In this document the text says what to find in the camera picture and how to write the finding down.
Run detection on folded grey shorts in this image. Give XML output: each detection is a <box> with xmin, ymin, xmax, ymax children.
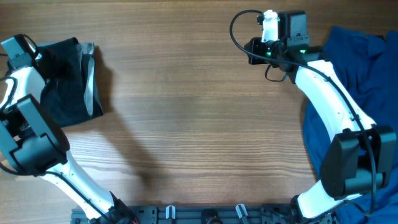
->
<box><xmin>37</xmin><ymin>42</ymin><xmax>96</xmax><ymax>116</ymax></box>

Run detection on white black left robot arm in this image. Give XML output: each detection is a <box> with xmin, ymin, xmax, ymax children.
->
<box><xmin>1</xmin><ymin>44</ymin><xmax>126</xmax><ymax>223</ymax></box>

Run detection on black shorts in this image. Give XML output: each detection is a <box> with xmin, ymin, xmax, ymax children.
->
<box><xmin>37</xmin><ymin>37</ymin><xmax>104</xmax><ymax>128</ymax></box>

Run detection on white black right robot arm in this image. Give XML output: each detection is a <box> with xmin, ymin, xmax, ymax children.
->
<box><xmin>242</xmin><ymin>10</ymin><xmax>396</xmax><ymax>223</ymax></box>

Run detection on blue shirt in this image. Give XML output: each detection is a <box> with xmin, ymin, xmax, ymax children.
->
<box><xmin>302</xmin><ymin>25</ymin><xmax>398</xmax><ymax>224</ymax></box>

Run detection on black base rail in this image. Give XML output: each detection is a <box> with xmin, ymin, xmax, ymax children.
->
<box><xmin>70</xmin><ymin>203</ymin><xmax>336</xmax><ymax>224</ymax></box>

